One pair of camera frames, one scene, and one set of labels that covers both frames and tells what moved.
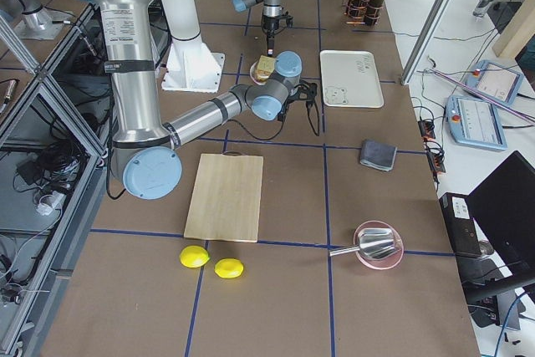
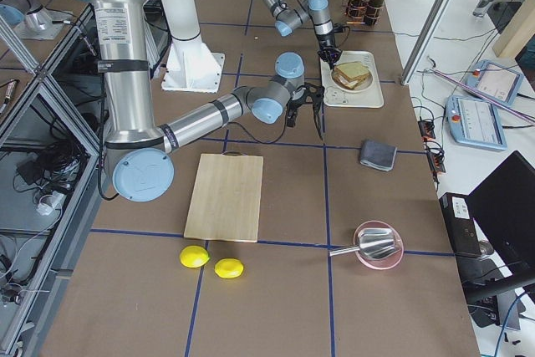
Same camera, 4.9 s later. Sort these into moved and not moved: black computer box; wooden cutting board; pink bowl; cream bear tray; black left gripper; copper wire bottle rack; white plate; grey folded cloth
Moved: black left gripper; white plate
Not moved: grey folded cloth; pink bowl; copper wire bottle rack; wooden cutting board; black computer box; cream bear tray
